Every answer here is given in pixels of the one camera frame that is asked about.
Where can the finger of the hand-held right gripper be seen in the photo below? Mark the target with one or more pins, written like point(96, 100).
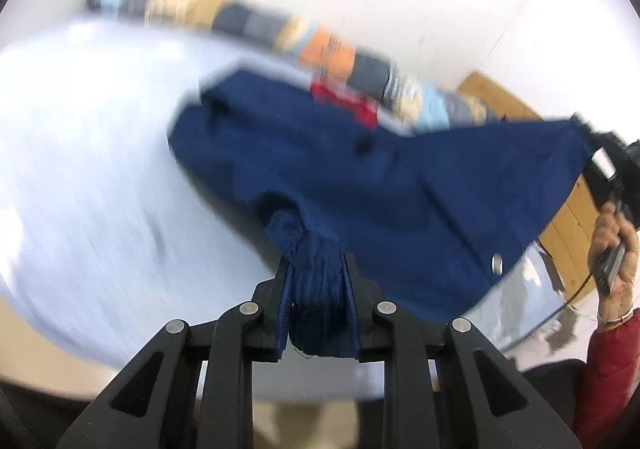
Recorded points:
point(582, 123)

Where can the light blue fleece blanket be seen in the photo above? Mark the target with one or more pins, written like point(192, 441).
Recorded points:
point(75, 179)

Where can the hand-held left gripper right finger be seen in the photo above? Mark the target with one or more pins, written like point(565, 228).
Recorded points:
point(351, 301)

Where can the person's right hand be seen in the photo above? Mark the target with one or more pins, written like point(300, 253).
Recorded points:
point(620, 291)

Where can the rolled patchwork quilt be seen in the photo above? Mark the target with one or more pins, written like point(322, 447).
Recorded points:
point(325, 51)

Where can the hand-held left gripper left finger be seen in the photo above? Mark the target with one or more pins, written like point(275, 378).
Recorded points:
point(284, 301)

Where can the navy blue jacket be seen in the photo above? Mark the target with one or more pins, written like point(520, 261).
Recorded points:
point(400, 189)

